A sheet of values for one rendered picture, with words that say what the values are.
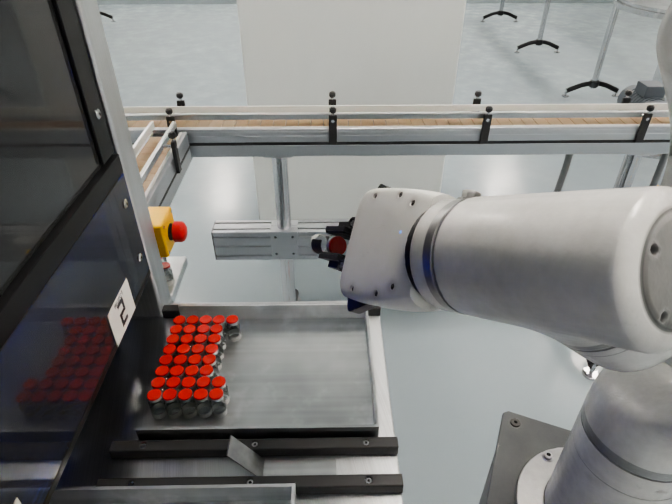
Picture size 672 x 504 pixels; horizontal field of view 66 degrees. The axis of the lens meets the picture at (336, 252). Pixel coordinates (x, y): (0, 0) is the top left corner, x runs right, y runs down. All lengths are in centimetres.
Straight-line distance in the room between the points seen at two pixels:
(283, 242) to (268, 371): 99
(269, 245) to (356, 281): 141
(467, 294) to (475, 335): 191
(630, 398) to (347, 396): 41
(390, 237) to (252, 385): 50
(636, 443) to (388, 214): 34
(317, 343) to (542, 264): 66
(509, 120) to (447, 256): 142
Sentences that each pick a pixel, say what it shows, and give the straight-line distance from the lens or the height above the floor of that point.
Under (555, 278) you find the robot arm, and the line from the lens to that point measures 28.
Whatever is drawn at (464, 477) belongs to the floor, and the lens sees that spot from 183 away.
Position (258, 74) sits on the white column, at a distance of 218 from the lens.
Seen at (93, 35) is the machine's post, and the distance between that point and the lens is 80.
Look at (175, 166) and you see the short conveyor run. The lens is 148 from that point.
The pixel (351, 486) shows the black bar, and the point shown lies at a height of 90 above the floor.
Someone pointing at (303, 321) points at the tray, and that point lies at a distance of 95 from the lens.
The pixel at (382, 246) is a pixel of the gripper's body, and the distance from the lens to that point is 42.
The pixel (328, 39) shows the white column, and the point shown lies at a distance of 213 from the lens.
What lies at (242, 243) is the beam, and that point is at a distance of 183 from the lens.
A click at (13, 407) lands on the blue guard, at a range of 61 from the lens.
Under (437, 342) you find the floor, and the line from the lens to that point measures 218.
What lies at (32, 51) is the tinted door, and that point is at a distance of 68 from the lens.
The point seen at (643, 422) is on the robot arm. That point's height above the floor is 112.
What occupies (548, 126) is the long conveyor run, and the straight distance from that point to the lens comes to 172.
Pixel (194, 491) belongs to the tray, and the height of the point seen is 91.
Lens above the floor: 154
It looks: 36 degrees down
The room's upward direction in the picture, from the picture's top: straight up
